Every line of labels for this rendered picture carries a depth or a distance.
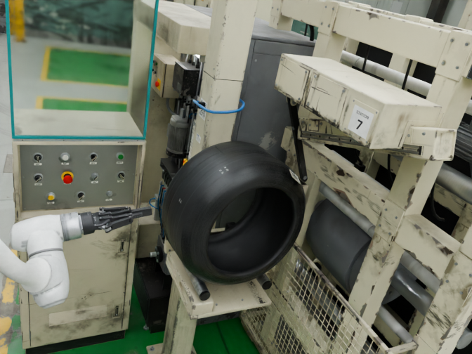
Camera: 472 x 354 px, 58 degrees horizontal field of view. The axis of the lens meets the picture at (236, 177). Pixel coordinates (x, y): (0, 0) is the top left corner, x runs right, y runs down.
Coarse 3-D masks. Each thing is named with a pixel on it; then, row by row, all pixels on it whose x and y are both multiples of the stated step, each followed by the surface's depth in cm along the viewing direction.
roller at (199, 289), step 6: (186, 270) 177; (192, 276) 172; (192, 282) 171; (198, 282) 168; (198, 288) 167; (204, 288) 166; (198, 294) 165; (204, 294) 164; (210, 294) 166; (204, 300) 166
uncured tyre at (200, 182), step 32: (192, 160) 160; (224, 160) 153; (256, 160) 153; (192, 192) 149; (224, 192) 146; (256, 192) 192; (288, 192) 160; (192, 224) 148; (256, 224) 196; (288, 224) 184; (192, 256) 153; (224, 256) 189; (256, 256) 186
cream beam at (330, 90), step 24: (288, 72) 165; (312, 72) 152; (336, 72) 152; (360, 72) 162; (288, 96) 166; (312, 96) 152; (336, 96) 140; (360, 96) 130; (384, 96) 130; (408, 96) 137; (336, 120) 140; (384, 120) 125; (408, 120) 129; (432, 120) 133; (384, 144) 130
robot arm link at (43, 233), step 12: (48, 216) 137; (12, 228) 132; (24, 228) 132; (36, 228) 133; (48, 228) 134; (60, 228) 136; (12, 240) 131; (24, 240) 131; (36, 240) 131; (48, 240) 133; (60, 240) 136; (36, 252) 131
